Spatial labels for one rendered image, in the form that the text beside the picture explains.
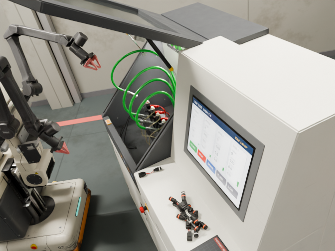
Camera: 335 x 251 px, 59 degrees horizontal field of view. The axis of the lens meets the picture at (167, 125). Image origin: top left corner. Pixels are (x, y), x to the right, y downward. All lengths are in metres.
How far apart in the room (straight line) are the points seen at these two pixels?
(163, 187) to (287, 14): 3.23
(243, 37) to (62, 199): 1.90
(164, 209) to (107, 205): 1.46
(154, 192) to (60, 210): 1.26
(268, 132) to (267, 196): 0.21
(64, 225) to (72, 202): 0.21
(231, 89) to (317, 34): 3.56
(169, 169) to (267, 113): 0.77
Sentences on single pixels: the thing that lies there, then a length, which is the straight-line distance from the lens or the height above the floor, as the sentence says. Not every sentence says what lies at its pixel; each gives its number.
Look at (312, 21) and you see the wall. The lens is 4.44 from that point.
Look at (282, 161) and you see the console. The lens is 0.92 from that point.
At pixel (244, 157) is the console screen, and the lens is 1.05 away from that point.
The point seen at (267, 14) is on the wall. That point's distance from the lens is 4.16.
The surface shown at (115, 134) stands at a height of 0.95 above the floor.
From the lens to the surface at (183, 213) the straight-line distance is 1.33.
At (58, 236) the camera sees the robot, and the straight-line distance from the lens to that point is 2.45.
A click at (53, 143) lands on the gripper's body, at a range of 1.80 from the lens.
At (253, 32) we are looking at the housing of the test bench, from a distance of 1.58.
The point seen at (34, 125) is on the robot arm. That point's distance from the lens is 1.74.
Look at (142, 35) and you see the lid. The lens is 1.24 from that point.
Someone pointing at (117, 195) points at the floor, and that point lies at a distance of 2.86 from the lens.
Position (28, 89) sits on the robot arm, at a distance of 2.12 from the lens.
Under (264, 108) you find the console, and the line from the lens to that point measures 0.93.
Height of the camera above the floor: 2.09
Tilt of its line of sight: 37 degrees down
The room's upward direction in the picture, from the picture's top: 12 degrees counter-clockwise
